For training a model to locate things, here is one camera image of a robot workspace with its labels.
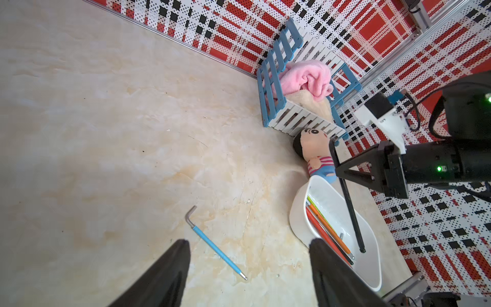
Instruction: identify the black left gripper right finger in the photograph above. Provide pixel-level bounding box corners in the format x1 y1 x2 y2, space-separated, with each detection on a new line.
309 239 387 307

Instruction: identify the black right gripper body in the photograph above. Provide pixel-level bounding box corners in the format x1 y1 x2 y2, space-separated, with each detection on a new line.
378 141 408 199

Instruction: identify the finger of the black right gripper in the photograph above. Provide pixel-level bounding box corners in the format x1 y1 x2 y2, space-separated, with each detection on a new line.
334 145 386 192

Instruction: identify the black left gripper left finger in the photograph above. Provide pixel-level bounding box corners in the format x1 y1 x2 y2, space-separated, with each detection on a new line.
110 239 191 307

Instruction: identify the dark thin hex key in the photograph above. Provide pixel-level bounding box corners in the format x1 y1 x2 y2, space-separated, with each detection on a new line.
306 205 354 266

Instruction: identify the long black hex key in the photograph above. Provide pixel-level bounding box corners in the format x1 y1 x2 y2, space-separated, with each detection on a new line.
329 136 366 253

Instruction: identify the light blue hex key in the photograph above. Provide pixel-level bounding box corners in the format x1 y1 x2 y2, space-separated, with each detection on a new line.
185 205 248 281

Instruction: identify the orange hex key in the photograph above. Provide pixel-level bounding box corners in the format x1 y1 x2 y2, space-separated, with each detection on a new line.
308 202 355 260

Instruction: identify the green hex key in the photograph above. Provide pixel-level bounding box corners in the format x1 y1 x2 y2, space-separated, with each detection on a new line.
307 196 325 219

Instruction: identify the red hex key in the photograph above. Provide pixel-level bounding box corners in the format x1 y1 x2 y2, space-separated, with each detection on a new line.
306 209 351 266

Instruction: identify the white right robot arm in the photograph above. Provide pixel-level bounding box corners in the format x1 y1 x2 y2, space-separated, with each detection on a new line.
332 71 490 202

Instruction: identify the white plastic storage tray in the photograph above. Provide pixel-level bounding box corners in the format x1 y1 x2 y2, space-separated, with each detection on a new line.
289 176 382 292

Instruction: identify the small plush doll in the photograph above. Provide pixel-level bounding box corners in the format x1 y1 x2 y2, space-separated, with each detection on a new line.
293 128 337 184

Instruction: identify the cream fluffy blanket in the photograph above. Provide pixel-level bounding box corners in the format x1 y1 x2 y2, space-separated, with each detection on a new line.
285 90 334 122

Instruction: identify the pink towel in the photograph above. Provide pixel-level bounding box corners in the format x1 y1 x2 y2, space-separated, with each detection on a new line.
280 60 334 102

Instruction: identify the blue white toy crib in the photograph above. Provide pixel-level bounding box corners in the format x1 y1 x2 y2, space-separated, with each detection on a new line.
256 19 362 140

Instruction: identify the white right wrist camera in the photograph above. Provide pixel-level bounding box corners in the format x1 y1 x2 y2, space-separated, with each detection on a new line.
354 89 412 155

